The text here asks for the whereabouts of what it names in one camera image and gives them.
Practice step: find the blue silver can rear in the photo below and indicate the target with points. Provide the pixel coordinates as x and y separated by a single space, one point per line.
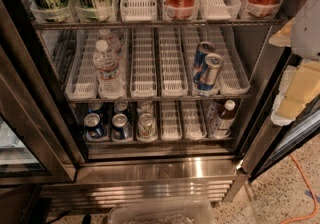
202 49

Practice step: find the clear water bottle rear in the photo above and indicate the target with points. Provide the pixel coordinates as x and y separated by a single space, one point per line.
112 39

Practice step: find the clear water bottle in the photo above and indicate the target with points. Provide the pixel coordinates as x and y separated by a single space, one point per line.
112 39
108 71

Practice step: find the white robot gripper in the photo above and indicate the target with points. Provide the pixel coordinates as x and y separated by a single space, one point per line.
307 31

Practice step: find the blue silver can front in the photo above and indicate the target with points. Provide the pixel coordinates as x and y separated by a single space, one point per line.
211 67

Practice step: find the white plastic tray middle shelf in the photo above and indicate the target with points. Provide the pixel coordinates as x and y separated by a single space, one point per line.
143 82

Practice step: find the blue pepsi can left front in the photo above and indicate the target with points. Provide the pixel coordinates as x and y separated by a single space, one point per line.
95 130

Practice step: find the blue pepsi can middle front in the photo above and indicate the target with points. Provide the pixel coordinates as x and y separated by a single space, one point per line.
121 128

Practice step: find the clear water bottle front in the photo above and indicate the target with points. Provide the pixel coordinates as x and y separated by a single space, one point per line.
108 71

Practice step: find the brown tea bottle white cap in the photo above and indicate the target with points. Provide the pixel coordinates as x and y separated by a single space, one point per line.
224 118

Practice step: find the fridge door right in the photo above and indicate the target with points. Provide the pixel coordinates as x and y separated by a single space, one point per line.
265 143

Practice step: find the silver soda can front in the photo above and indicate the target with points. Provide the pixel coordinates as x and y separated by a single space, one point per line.
146 128

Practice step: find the blue pepsi can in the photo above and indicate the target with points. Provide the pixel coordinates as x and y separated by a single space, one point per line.
121 128
95 130

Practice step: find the blue silver can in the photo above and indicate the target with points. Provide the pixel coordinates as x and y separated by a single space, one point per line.
211 67
202 49

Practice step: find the stainless steel fridge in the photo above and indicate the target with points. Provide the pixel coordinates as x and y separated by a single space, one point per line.
47 86

